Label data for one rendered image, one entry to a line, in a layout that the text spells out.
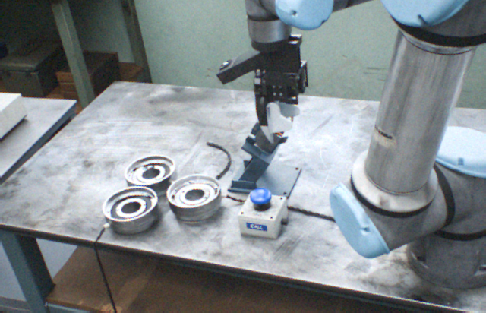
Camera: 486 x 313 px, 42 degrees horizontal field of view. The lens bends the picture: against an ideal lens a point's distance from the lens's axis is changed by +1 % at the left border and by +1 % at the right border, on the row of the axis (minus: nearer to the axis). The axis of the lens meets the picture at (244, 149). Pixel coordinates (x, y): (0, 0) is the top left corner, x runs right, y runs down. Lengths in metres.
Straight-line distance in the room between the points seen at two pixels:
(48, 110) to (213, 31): 1.17
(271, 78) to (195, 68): 2.00
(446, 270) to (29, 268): 0.88
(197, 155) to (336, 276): 0.48
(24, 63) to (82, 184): 1.75
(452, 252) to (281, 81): 0.40
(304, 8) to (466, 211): 0.38
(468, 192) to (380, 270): 0.22
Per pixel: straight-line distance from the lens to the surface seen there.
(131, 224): 1.21
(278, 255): 1.13
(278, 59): 1.13
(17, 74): 3.15
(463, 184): 0.96
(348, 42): 2.78
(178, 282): 1.48
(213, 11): 2.93
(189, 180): 1.28
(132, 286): 1.50
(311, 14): 0.96
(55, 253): 2.21
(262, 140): 1.23
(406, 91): 0.73
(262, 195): 1.14
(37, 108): 2.05
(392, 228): 0.89
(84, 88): 2.80
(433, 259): 1.06
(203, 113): 1.56
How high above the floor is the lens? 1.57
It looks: 33 degrees down
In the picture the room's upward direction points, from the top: 8 degrees counter-clockwise
